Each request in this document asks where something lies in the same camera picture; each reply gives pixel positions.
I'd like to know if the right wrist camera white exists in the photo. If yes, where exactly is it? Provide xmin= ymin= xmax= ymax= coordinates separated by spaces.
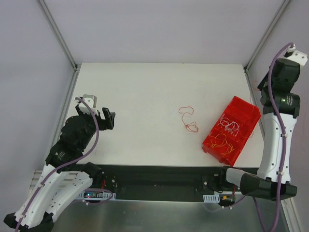
xmin=284 ymin=44 xmax=308 ymax=68

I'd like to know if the red plastic compartment bin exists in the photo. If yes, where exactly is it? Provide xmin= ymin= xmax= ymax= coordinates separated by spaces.
xmin=202 ymin=96 xmax=261 ymax=166

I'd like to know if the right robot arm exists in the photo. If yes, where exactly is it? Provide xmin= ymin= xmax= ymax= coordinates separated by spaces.
xmin=217 ymin=53 xmax=308 ymax=201

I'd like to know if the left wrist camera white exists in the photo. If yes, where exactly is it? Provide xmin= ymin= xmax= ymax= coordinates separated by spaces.
xmin=74 ymin=94 xmax=98 ymax=116

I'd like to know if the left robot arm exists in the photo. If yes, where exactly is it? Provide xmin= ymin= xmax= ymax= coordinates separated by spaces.
xmin=3 ymin=108 xmax=115 ymax=232

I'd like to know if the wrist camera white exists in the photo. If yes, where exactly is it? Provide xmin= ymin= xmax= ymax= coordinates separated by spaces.
xmin=284 ymin=44 xmax=308 ymax=68
xmin=74 ymin=94 xmax=98 ymax=116

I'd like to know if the yellow thin cable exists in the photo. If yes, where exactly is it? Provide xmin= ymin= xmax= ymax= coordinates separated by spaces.
xmin=209 ymin=133 xmax=236 ymax=155

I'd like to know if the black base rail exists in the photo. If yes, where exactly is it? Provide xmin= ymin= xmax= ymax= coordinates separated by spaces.
xmin=90 ymin=165 xmax=240 ymax=202

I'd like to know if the white thin cable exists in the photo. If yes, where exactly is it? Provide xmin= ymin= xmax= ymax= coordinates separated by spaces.
xmin=217 ymin=117 xmax=241 ymax=137

